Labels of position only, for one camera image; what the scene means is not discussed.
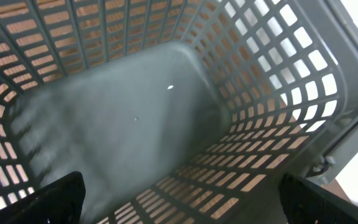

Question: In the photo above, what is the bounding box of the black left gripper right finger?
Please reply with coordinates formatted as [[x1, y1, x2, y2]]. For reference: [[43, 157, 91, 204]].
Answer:
[[278, 173, 358, 224]]

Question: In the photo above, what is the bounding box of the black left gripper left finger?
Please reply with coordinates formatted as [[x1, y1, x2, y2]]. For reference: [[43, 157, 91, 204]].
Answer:
[[0, 171, 86, 224]]

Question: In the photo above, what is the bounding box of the grey plastic mesh basket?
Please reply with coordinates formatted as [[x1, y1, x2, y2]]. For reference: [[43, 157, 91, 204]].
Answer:
[[0, 0, 358, 223]]

